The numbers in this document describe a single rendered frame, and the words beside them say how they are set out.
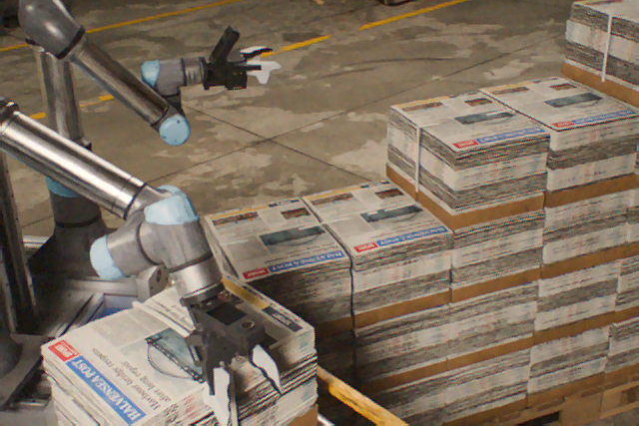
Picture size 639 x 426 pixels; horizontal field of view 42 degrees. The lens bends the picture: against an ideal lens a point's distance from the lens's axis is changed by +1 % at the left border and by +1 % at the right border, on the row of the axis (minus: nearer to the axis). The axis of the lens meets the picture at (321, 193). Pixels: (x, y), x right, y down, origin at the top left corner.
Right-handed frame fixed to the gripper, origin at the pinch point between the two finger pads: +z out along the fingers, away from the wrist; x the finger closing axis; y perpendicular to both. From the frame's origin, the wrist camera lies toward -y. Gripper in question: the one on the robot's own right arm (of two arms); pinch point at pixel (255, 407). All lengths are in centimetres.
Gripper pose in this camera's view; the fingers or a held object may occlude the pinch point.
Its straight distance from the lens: 134.3
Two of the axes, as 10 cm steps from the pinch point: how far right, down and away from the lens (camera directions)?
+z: 3.6, 9.3, 0.4
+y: -5.8, 1.9, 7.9
